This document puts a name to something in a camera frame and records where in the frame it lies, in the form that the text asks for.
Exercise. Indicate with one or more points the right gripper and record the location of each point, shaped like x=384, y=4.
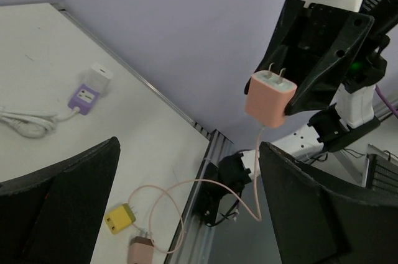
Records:
x=315, y=45

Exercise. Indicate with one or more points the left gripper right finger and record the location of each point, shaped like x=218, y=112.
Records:
x=319, y=218

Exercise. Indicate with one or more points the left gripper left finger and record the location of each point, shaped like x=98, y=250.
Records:
x=53, y=215

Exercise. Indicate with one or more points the purple power strip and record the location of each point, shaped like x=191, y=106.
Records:
x=83, y=98

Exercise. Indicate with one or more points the white 80W charger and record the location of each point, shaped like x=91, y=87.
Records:
x=98, y=78

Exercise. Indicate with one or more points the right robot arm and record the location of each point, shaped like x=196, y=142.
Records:
x=350, y=114

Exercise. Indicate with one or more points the yellow charger plug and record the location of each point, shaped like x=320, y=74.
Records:
x=119, y=218

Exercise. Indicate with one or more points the dusty pink charger plug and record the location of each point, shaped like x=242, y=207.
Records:
x=140, y=249

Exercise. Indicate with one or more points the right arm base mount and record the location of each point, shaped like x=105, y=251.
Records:
x=229, y=176

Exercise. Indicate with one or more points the aluminium right rail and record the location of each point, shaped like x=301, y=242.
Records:
x=198, y=238

